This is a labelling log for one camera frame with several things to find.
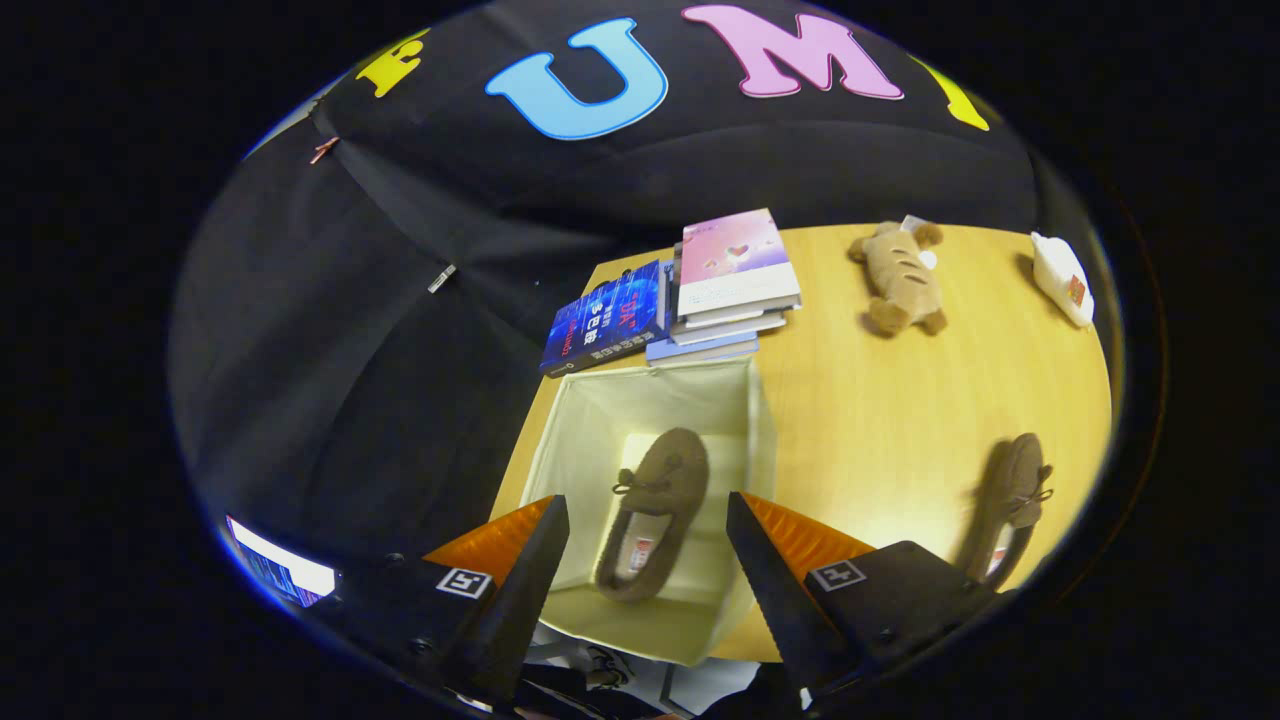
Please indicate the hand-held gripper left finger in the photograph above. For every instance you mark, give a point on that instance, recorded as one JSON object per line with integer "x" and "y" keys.
{"x": 525, "y": 600}

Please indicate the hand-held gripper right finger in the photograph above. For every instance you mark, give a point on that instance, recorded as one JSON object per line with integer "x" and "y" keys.
{"x": 775, "y": 600}

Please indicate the brown slipper shoe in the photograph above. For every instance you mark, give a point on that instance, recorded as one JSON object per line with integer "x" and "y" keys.
{"x": 665, "y": 480}
{"x": 1010, "y": 480}

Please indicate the grey-green fabric storage box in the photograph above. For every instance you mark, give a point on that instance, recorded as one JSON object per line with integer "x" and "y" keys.
{"x": 600, "y": 420}

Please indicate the lit monitor screen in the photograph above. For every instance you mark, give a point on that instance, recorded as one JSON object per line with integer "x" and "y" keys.
{"x": 285, "y": 570}

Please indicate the grey-blue book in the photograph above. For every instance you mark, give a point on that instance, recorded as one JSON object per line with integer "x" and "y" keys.
{"x": 700, "y": 351}

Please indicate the white book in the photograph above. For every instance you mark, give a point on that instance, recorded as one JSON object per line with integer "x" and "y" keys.
{"x": 725, "y": 333}
{"x": 750, "y": 320}

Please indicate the blue book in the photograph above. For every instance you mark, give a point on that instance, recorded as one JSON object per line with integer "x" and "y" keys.
{"x": 605, "y": 320}

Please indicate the silver clip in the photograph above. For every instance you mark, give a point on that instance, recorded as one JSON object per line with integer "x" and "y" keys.
{"x": 441, "y": 278}

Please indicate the pink book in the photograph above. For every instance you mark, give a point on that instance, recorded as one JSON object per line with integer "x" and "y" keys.
{"x": 735, "y": 260}

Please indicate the brown bread plush toy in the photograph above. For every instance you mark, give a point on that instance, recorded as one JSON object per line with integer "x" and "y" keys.
{"x": 900, "y": 280}

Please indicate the white plush toy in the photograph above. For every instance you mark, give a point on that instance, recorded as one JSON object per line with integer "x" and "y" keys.
{"x": 1058, "y": 275}

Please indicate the copper clip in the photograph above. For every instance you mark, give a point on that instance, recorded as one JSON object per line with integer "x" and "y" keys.
{"x": 322, "y": 150}

